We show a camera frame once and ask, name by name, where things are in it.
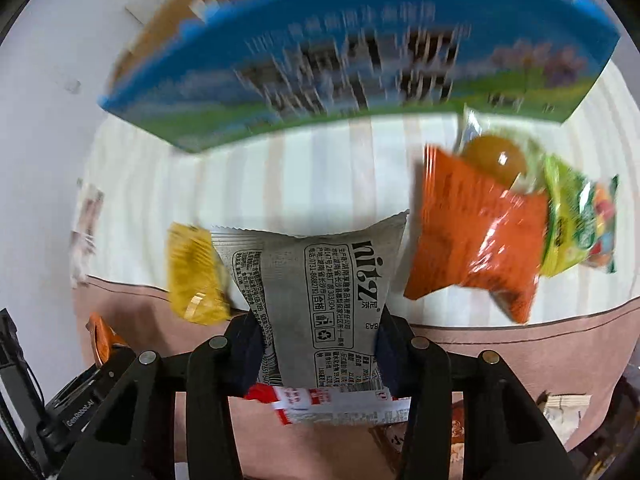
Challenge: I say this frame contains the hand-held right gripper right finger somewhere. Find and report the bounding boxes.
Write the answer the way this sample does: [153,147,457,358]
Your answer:
[375,312,583,480]

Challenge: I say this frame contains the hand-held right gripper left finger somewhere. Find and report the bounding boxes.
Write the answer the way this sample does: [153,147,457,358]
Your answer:
[57,310,266,480]

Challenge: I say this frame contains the small orange snack packet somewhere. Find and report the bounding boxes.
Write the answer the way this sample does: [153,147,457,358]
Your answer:
[86,312,132,366]

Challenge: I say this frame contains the grey snack packet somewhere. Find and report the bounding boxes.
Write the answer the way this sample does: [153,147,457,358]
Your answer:
[210,210,413,428]

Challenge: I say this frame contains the yellow snack packet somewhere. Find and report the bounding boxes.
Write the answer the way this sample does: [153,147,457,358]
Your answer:
[166,222,232,324]

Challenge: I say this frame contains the large orange snack packet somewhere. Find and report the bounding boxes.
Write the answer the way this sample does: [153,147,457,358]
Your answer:
[404,144,551,325]

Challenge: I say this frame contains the yellow jelly cup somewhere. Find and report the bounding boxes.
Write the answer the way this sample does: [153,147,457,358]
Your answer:
[457,105,551,196]

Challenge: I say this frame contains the green candy packet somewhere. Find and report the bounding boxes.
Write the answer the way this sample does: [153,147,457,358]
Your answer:
[540,155,621,278]

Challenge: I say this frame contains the cardboard box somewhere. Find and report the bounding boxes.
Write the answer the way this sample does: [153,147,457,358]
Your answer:
[112,0,583,86]

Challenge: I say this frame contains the brown snack packet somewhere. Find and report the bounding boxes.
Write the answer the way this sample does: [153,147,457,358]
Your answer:
[370,395,468,476]

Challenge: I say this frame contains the striped cat print blanket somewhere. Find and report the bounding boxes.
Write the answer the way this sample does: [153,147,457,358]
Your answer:
[70,105,640,480]

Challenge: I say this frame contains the beige snack packet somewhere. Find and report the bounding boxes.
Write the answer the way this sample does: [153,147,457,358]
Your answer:
[537,392,593,448]

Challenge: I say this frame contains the blue printed carton box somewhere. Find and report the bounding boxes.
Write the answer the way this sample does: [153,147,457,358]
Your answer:
[97,0,621,153]

